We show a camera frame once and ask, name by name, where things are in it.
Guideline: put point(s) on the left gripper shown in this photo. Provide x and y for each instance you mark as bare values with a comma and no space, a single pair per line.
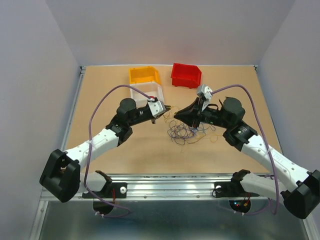
165,107

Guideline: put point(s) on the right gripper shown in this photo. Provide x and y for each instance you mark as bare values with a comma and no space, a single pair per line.
192,111

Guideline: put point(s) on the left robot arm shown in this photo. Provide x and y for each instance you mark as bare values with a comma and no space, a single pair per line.
62,175

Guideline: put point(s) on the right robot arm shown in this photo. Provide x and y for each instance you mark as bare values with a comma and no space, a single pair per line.
295,187

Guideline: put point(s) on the white plastic bin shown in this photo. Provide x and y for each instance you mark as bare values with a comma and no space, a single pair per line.
151,89

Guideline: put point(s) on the yellow plastic bin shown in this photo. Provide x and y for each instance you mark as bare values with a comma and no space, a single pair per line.
145,74

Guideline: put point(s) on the red plastic bin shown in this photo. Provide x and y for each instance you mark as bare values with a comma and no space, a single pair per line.
186,75

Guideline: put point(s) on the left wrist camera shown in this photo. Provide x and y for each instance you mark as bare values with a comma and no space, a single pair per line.
157,108

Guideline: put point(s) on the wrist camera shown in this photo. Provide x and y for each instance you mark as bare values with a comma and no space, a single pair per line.
157,108
204,92

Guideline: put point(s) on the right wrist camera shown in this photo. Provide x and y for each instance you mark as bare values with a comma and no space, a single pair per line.
204,92

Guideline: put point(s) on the aluminium mounting rail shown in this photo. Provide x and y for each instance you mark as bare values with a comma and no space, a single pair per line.
162,187

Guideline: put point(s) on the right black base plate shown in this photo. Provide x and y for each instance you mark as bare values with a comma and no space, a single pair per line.
230,189

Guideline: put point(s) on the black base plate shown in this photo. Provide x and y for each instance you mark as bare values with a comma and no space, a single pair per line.
116,190
230,189

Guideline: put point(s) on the left aluminium side rail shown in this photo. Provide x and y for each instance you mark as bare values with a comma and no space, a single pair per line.
82,71

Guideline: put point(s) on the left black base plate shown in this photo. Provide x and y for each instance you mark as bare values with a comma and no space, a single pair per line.
116,190

